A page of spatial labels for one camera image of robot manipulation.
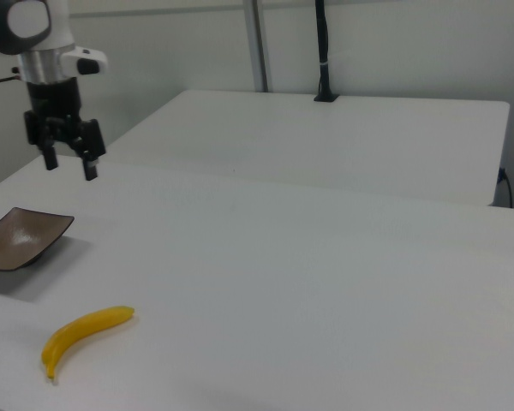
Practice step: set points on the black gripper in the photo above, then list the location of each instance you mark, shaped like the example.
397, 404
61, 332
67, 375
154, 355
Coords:
55, 103

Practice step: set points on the yellow banana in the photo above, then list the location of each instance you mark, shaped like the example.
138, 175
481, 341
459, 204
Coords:
75, 327

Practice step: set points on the brown square ceramic plate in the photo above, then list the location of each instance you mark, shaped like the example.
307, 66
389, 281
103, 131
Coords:
19, 237

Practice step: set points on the horizontal aluminium frame bar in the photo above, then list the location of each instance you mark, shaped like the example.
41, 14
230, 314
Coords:
163, 13

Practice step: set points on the vertical aluminium frame post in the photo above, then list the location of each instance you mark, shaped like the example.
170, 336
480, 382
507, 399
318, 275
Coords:
257, 47

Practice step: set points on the black camera stand pole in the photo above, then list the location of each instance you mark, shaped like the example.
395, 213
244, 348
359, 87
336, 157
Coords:
323, 51

